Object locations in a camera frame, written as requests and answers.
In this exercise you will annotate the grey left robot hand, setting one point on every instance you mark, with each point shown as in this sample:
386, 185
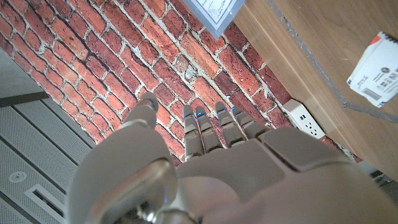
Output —
248, 183

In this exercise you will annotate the rolled colourful map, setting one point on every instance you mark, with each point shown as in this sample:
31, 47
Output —
217, 14

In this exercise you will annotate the white power strip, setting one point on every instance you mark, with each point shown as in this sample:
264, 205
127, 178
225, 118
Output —
306, 119

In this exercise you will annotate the red brick printed backdrop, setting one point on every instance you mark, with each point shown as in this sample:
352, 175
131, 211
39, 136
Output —
140, 49

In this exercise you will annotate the rectangular ceiling vent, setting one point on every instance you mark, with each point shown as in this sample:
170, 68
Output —
46, 200

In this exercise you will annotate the round ceiling sensor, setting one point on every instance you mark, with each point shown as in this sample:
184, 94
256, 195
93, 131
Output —
17, 177

